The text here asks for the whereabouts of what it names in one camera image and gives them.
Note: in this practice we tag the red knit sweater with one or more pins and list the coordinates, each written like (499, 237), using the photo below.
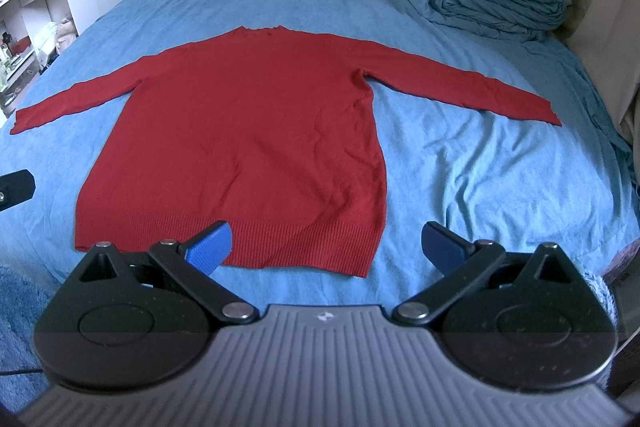
(270, 130)

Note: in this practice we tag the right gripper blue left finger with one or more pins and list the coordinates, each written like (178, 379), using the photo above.
(191, 263)

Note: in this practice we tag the light blue bed sheet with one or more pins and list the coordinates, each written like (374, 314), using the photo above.
(483, 176)

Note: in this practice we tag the blue fluffy rug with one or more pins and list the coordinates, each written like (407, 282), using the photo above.
(22, 302)

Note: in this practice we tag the white shelving desk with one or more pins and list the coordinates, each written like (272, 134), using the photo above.
(37, 20)

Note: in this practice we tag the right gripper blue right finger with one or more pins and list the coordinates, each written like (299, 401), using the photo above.
(465, 267)

